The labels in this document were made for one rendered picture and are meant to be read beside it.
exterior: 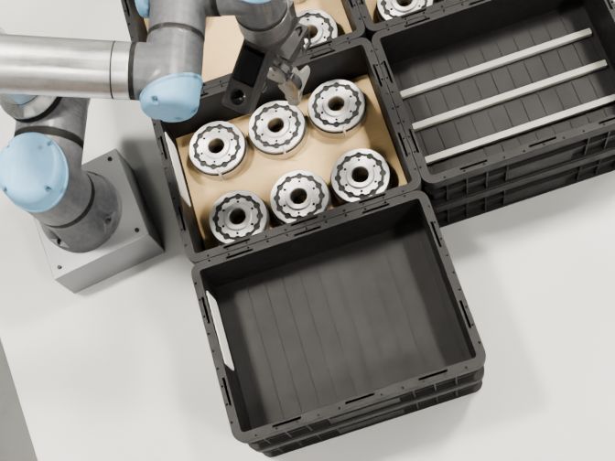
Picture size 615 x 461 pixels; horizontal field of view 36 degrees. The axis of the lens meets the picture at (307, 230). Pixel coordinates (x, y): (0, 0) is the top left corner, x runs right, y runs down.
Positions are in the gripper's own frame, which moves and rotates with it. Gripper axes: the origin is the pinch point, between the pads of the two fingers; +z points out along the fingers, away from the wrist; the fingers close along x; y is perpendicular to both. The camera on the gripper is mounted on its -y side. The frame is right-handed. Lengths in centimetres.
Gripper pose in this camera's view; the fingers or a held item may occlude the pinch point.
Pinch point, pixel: (276, 97)
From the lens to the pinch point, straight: 155.6
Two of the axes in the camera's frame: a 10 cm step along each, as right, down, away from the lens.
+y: 4.7, -8.5, 2.2
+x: -8.8, -4.2, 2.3
